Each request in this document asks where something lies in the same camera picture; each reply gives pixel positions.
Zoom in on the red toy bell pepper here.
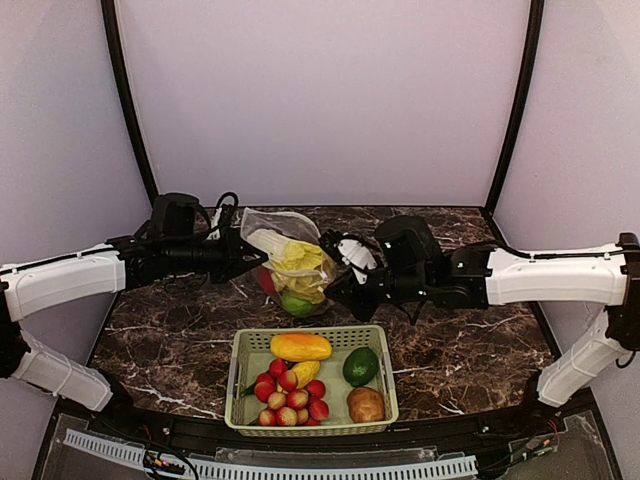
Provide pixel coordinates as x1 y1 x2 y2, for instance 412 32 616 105
257 267 278 296

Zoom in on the toy napa cabbage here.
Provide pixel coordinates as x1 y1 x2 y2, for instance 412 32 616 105
247 228 335 310

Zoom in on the clear dotted zip top bag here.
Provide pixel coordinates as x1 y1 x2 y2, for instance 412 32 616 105
240 208 337 318

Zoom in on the green toy apple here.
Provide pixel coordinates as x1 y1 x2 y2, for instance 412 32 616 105
281 292 316 318

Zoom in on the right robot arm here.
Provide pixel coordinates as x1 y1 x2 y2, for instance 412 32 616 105
320 215 639 409

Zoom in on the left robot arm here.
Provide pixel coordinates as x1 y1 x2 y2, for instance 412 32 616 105
1 192 268 412

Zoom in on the dark green toy avocado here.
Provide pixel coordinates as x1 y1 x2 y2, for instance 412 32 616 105
342 347 379 388

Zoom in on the orange yellow toy mango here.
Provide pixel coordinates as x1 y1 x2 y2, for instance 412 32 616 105
270 333 333 363

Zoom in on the small yellow toy corn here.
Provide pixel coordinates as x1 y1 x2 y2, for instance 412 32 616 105
292 361 321 389

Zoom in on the pale green plastic basket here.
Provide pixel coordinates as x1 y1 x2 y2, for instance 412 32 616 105
223 324 400 438

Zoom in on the brown toy potato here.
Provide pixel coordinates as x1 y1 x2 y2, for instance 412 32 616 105
347 387 385 423

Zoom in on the toy lychee fruit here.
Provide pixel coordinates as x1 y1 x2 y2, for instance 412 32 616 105
287 389 309 410
276 407 298 427
267 391 287 411
258 409 277 427

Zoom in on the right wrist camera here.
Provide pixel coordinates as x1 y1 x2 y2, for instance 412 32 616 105
319 230 378 285

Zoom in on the white slotted cable duct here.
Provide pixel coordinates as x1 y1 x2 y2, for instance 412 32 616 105
63 428 478 479

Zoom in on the black left corner frame post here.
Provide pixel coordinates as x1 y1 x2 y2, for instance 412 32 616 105
100 0 159 204

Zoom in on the black corner frame post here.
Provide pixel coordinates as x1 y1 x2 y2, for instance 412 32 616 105
100 0 159 204
484 0 545 217

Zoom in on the black right corner frame post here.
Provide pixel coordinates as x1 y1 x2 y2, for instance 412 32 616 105
484 0 545 217

